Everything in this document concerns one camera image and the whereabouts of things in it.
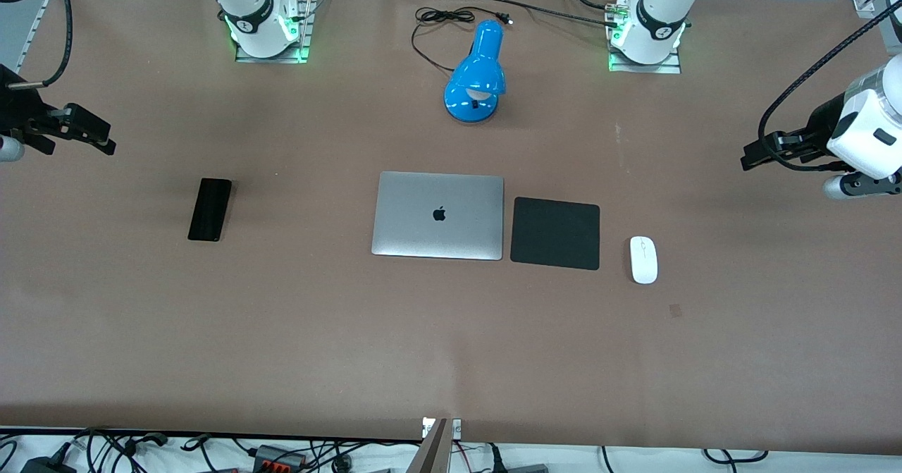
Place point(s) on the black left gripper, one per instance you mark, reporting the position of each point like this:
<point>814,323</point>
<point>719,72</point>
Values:
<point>821,123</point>

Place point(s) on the white computer mouse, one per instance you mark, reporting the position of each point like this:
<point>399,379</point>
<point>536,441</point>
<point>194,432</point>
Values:
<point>643,260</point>

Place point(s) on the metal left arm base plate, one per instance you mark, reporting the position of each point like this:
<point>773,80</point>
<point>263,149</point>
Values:
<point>669,68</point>

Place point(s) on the white metal bracket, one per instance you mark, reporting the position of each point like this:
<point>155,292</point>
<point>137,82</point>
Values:
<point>456,427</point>

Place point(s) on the silver laptop with apple logo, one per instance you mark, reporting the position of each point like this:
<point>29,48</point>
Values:
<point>437,233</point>

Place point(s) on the black mouse pad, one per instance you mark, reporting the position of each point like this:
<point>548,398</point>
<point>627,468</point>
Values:
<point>555,233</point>

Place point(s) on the brown wooden post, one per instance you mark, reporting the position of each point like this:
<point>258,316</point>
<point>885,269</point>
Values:
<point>431,452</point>

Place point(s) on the black smartphone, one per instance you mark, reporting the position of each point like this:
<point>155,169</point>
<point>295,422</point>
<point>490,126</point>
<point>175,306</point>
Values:
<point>210,209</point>

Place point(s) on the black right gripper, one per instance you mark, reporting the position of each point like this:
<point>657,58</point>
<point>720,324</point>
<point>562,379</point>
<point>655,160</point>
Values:
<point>21,111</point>

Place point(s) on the black plug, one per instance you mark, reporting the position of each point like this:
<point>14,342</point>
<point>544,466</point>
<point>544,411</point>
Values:
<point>497,459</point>

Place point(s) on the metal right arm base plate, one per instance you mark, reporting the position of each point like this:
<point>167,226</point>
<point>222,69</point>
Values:
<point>304,43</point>

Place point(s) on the brown table cover sheet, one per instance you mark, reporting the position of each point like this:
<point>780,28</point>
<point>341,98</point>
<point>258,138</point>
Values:
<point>282,353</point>

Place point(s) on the black orange connector box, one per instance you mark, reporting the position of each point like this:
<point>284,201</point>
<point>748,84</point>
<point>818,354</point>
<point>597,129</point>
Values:
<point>278,457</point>

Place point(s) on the blue desk lamp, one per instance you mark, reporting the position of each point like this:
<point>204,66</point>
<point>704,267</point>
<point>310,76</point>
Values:
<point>476,71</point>

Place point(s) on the black power adapter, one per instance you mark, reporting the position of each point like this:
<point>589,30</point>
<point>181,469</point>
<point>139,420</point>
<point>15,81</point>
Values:
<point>46,466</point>

